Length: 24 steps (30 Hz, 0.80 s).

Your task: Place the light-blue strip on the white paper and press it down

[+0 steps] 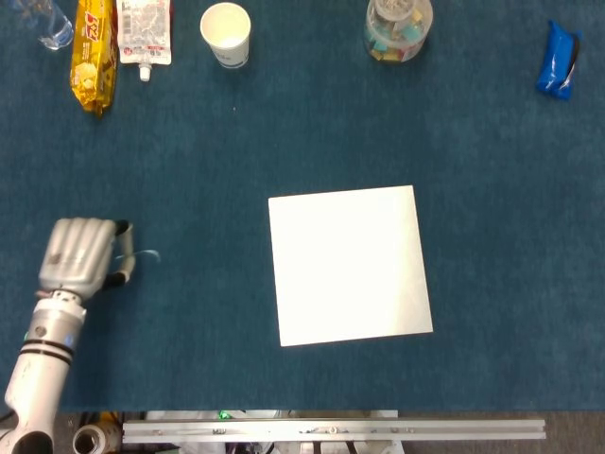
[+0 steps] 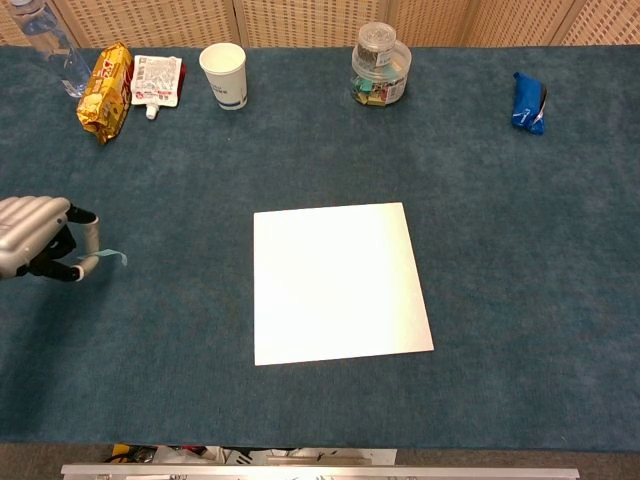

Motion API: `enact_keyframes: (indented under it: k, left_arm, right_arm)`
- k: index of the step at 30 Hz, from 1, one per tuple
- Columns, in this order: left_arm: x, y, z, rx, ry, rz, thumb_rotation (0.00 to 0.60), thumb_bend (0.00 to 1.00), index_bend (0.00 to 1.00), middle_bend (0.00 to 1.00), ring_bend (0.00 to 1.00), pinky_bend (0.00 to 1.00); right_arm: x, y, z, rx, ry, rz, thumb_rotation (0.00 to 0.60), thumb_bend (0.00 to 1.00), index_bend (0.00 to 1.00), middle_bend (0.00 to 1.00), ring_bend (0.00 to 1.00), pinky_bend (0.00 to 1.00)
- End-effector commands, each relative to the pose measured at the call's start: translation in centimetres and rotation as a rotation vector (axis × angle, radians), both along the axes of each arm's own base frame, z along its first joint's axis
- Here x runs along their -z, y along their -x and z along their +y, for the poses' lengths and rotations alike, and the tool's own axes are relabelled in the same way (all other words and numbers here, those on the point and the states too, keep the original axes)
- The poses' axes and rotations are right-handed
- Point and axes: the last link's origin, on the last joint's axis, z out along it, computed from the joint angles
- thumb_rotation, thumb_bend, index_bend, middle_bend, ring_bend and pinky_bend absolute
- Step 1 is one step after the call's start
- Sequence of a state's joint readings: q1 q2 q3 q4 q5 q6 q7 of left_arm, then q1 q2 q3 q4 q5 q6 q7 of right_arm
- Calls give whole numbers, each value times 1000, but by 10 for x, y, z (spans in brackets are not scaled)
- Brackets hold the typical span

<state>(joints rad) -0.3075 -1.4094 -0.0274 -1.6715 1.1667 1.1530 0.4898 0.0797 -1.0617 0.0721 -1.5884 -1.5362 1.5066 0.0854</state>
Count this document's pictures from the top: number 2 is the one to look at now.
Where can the blue plastic packet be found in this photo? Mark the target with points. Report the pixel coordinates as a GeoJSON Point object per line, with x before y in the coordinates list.
{"type": "Point", "coordinates": [525, 105]}

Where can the white spouted drink pouch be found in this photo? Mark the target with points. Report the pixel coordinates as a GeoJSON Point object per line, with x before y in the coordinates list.
{"type": "Point", "coordinates": [155, 80]}

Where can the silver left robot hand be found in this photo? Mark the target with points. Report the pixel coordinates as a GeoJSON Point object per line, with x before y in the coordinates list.
{"type": "Point", "coordinates": [25, 230]}

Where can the white paper sheet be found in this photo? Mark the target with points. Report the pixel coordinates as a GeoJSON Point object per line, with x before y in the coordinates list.
{"type": "Point", "coordinates": [340, 285]}

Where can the teal felt table cloth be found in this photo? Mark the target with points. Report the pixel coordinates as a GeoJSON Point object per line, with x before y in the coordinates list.
{"type": "Point", "coordinates": [320, 160]}

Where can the aluminium profile rail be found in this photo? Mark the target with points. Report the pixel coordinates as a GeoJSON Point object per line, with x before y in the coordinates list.
{"type": "Point", "coordinates": [320, 472]}

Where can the clear plastic water bottle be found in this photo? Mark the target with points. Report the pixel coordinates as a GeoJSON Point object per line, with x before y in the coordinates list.
{"type": "Point", "coordinates": [55, 50]}

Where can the light blue paper strip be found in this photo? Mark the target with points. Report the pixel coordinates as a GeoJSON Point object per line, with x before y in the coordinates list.
{"type": "Point", "coordinates": [112, 255]}

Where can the clear jar with candies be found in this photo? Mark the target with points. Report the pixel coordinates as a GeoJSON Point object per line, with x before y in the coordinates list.
{"type": "Point", "coordinates": [380, 85]}

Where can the yellow object under table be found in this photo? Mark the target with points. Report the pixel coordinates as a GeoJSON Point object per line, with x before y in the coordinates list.
{"type": "Point", "coordinates": [120, 452]}

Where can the white paper cup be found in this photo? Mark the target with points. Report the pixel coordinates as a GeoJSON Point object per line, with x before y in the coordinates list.
{"type": "Point", "coordinates": [230, 80]}

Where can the gold snack bag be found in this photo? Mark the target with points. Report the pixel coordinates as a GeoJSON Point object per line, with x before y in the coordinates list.
{"type": "Point", "coordinates": [102, 100]}

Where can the woven rattan folding screen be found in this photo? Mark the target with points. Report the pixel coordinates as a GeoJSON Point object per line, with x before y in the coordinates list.
{"type": "Point", "coordinates": [300, 20]}

